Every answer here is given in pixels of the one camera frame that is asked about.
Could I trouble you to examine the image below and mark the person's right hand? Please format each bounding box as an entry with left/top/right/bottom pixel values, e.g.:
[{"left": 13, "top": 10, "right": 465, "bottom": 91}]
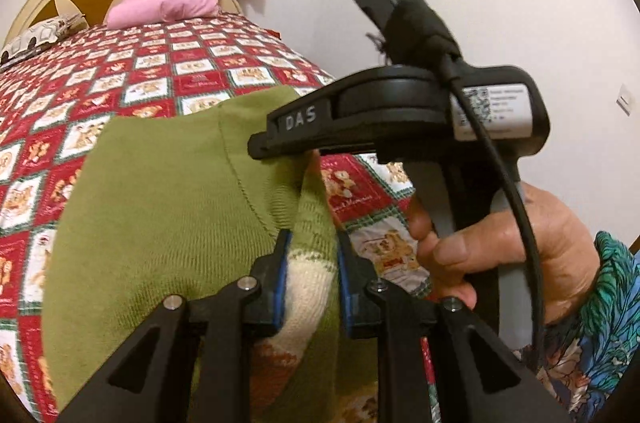
[{"left": 407, "top": 184, "right": 600, "bottom": 325}]

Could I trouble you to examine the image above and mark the floral sleeve forearm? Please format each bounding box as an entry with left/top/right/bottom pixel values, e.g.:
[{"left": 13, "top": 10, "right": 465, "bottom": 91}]
[{"left": 537, "top": 231, "right": 639, "bottom": 422}]

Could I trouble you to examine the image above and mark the black tracker with green light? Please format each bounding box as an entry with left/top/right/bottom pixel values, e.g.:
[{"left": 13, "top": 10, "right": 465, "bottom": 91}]
[{"left": 354, "top": 0, "right": 461, "bottom": 71}]

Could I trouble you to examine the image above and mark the pink pillow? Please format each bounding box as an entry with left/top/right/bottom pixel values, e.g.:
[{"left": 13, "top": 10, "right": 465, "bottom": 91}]
[{"left": 104, "top": 0, "right": 220, "bottom": 30}]

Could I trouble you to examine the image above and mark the green orange striped knit sweater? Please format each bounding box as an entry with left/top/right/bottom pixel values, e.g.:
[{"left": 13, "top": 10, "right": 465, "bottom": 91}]
[{"left": 41, "top": 85, "right": 381, "bottom": 423}]

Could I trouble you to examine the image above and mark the white wall switch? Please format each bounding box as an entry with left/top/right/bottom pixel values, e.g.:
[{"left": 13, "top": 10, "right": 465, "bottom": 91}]
[{"left": 616, "top": 85, "right": 636, "bottom": 116}]

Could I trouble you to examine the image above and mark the white patterned pillow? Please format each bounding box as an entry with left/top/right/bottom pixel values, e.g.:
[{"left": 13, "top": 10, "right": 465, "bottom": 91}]
[{"left": 1, "top": 13, "right": 87, "bottom": 70}]

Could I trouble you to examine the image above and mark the red teddy bear bedspread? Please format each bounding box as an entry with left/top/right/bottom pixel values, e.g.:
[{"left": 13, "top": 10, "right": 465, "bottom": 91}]
[{"left": 1, "top": 13, "right": 428, "bottom": 422}]

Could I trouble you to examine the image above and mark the black cable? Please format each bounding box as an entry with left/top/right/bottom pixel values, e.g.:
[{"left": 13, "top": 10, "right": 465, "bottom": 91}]
[{"left": 434, "top": 47, "right": 548, "bottom": 373}]

